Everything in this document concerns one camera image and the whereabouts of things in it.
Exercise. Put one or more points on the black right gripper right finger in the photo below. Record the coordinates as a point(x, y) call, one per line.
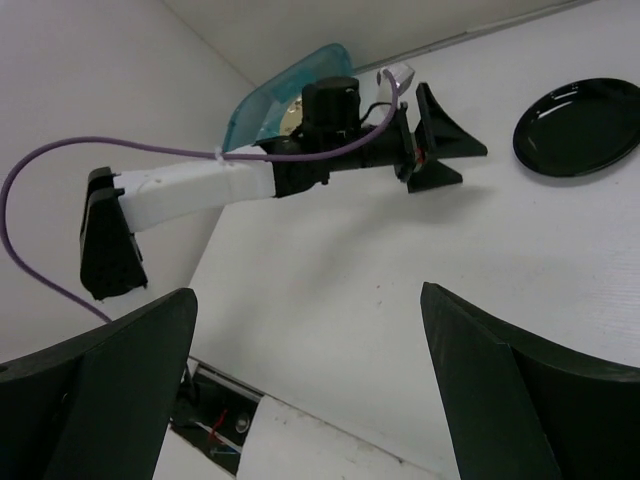
point(519, 406)

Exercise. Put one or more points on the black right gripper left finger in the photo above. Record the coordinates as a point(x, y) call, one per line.
point(97, 406)

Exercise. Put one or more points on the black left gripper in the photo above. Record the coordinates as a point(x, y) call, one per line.
point(437, 137)

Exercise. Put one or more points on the beige floral plate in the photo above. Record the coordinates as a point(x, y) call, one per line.
point(292, 117)

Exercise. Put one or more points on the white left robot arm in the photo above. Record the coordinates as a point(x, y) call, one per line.
point(330, 138)

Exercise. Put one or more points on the teal plastic bin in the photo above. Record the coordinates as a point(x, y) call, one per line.
point(259, 115)

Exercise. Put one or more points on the black plate back right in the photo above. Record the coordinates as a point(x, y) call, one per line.
point(579, 129)

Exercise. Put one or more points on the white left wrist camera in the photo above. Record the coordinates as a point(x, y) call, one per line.
point(393, 81)

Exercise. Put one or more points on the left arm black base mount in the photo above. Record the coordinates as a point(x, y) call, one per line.
point(213, 413)

